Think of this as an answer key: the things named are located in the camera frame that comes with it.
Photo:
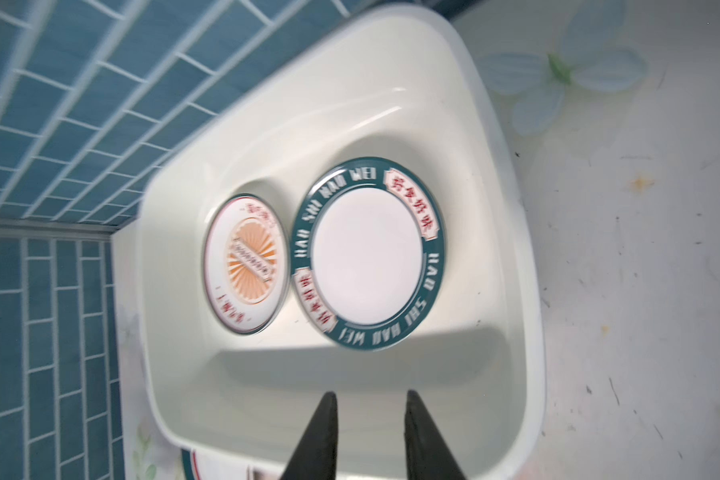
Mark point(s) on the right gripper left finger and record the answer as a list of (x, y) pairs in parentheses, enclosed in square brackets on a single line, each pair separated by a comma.
[(315, 456)]

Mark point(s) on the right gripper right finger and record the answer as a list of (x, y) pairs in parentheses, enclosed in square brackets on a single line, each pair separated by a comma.
[(427, 453)]

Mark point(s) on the green red rim plate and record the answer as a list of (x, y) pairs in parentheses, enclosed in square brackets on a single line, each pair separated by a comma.
[(204, 466)]

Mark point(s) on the orange sunburst plate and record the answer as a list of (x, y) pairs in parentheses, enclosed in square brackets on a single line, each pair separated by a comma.
[(245, 264)]

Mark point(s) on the white plastic bin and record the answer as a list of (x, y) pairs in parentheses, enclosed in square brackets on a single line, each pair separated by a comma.
[(396, 83)]

